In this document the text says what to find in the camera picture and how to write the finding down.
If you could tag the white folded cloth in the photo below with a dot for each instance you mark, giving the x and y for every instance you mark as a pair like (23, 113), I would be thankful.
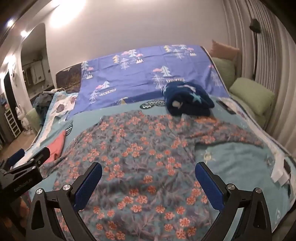
(281, 172)

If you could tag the green cushion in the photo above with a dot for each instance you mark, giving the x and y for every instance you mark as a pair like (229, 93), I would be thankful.
(33, 120)

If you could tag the white rabbit toy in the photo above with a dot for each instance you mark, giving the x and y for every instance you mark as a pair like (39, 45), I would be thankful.
(22, 115)

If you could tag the pile of clothes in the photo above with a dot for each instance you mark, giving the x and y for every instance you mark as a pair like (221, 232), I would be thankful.
(44, 99)

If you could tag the coral folded cloth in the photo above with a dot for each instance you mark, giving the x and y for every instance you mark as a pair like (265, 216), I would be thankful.
(57, 146)

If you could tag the blue tree-print sheet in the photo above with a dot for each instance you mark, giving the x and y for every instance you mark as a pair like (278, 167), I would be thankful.
(138, 81)

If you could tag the pale pleated curtain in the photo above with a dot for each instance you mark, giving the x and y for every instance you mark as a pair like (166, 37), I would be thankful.
(277, 69)

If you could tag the black floor lamp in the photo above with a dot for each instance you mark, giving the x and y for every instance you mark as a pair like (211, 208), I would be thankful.
(255, 25)

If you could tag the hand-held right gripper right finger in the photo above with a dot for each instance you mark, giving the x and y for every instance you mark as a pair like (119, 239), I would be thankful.
(208, 187)

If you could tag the small green pillow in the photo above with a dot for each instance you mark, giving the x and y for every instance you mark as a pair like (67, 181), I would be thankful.
(224, 69)

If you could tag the peach pillow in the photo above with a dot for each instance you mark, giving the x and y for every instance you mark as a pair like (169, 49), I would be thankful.
(224, 49)

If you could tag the teal bedspread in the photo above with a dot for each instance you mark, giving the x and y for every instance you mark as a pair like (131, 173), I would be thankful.
(242, 162)

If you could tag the dark blue star cloth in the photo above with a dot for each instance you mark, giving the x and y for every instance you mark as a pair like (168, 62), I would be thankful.
(185, 99)

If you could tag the floral teal garment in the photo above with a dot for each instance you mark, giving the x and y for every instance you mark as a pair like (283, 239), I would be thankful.
(138, 162)

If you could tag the ceiling spotlight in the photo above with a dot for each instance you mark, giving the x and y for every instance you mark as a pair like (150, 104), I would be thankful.
(10, 22)
(23, 33)

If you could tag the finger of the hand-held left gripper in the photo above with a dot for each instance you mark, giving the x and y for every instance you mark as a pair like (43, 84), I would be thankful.
(16, 156)
(40, 156)

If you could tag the white patchwork quilt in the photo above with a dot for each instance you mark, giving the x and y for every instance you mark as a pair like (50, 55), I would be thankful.
(67, 104)

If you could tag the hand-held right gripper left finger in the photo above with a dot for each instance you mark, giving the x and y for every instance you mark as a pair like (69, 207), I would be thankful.
(89, 185)

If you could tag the large green pillow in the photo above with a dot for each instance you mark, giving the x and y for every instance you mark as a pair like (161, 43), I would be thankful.
(252, 95)

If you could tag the white ladder shelf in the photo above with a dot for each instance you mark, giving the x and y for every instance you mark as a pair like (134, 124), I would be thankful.
(12, 122)

